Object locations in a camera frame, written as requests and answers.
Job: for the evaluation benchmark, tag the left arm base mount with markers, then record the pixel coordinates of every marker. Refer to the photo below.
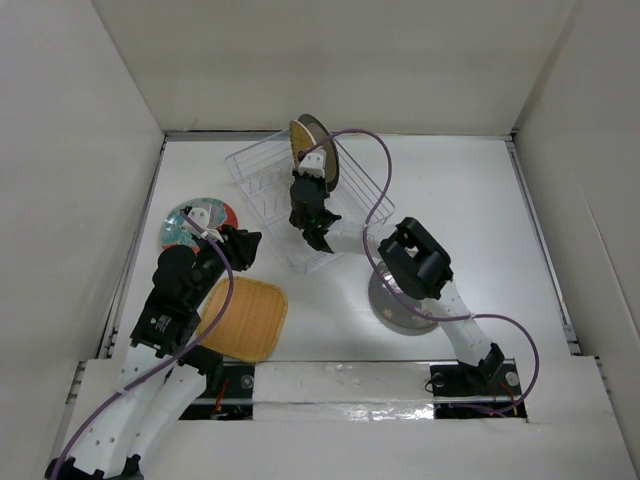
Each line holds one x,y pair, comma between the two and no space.
230,399

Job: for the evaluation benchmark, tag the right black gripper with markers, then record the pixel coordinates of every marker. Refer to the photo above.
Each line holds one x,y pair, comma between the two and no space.
320,180

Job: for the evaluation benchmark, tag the black plate with deer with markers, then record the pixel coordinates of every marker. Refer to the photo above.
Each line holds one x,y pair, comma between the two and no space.
391,312

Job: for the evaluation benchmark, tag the dark rimmed cream plate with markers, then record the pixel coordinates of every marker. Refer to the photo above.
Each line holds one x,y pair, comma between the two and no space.
320,132

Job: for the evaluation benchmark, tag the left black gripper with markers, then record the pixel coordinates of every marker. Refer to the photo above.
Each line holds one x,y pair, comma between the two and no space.
240,246

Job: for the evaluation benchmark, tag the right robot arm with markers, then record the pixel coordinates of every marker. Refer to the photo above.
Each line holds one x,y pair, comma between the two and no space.
407,256

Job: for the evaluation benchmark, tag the square woven bamboo tray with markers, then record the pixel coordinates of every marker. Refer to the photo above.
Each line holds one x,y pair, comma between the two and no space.
250,327

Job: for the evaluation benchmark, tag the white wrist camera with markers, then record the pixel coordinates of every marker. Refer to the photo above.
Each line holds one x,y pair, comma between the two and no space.
313,164
196,222

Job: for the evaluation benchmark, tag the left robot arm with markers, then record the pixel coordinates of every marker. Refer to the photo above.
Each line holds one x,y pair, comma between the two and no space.
165,368

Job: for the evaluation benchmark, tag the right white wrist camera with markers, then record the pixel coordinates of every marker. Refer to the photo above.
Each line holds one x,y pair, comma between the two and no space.
313,164

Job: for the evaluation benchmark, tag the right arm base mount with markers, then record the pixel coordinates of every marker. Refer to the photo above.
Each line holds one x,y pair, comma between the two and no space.
462,392

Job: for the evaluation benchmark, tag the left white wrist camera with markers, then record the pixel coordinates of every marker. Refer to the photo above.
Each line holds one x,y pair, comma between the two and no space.
196,222

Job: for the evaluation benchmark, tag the yellow fan-shaped bamboo plate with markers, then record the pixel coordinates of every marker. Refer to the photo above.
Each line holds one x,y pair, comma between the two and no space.
301,140

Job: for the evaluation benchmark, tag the white wire dish rack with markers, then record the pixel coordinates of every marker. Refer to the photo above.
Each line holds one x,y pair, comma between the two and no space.
263,171

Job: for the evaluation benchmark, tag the colourful red teal plate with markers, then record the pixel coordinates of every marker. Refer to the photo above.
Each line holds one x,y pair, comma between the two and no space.
171,233

